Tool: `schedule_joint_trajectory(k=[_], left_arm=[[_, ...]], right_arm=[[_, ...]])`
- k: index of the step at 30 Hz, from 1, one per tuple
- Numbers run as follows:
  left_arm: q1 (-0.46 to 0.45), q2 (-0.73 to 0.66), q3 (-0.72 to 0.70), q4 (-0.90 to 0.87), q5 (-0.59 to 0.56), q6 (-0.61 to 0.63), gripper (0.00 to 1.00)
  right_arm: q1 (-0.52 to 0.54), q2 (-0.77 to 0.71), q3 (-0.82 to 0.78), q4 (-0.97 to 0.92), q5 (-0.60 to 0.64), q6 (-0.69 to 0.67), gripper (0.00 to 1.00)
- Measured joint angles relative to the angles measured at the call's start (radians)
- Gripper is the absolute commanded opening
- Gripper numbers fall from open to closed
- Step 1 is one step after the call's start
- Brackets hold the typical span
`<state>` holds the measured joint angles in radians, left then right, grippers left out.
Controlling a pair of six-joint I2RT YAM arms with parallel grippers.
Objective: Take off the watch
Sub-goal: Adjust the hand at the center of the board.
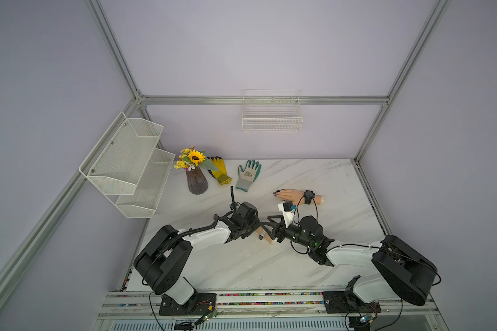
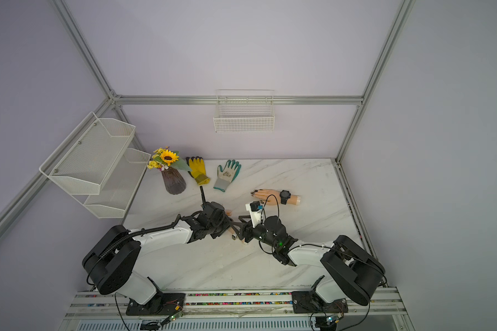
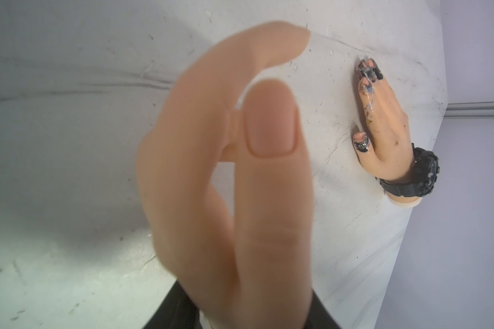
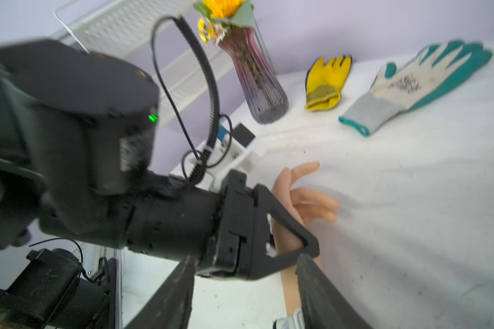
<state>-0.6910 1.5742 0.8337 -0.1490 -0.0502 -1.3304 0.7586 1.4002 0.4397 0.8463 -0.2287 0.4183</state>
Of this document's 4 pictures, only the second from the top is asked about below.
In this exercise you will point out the green grey work glove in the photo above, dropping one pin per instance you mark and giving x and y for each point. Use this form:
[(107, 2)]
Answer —
[(227, 174)]

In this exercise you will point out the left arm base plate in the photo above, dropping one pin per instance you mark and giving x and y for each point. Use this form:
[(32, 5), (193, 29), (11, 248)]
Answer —
[(162, 304)]

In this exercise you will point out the white wire wall basket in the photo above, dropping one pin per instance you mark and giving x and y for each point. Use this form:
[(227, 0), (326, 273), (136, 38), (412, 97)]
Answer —
[(244, 111)]

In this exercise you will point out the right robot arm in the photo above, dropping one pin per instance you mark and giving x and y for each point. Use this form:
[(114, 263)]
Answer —
[(352, 271)]

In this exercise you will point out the yellow work glove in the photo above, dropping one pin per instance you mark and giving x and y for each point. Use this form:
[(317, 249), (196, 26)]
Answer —
[(198, 170)]

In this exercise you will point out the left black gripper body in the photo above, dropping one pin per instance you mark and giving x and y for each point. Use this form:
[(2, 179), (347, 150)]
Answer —
[(217, 229)]

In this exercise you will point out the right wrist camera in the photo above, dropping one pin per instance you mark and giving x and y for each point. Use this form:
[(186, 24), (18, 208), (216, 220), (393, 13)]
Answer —
[(255, 212)]

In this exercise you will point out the black wrist watch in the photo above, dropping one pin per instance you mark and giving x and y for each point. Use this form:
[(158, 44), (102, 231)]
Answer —
[(285, 195)]

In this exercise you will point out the artificial sunflower bouquet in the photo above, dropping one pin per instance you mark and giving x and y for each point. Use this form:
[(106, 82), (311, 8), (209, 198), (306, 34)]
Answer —
[(165, 159)]

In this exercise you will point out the aluminium front rail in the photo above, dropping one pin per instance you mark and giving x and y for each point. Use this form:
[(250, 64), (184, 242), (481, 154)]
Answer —
[(267, 309)]

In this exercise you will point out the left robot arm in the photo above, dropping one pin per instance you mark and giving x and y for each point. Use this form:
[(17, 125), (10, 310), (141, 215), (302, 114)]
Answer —
[(110, 265)]

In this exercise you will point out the white two-tier mesh shelf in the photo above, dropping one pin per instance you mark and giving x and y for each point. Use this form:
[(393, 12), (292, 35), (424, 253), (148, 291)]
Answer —
[(97, 166)]

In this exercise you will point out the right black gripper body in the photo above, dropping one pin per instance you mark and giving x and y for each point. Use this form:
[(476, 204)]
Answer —
[(260, 233)]

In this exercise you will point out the mannequin hand with black watch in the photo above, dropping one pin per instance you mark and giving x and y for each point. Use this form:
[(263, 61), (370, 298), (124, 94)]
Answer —
[(272, 197)]

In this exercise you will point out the dark ribbed vase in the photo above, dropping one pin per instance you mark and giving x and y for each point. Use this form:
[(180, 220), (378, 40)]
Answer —
[(173, 181)]

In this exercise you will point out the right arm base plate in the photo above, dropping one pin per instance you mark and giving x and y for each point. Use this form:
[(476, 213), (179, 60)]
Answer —
[(319, 303)]

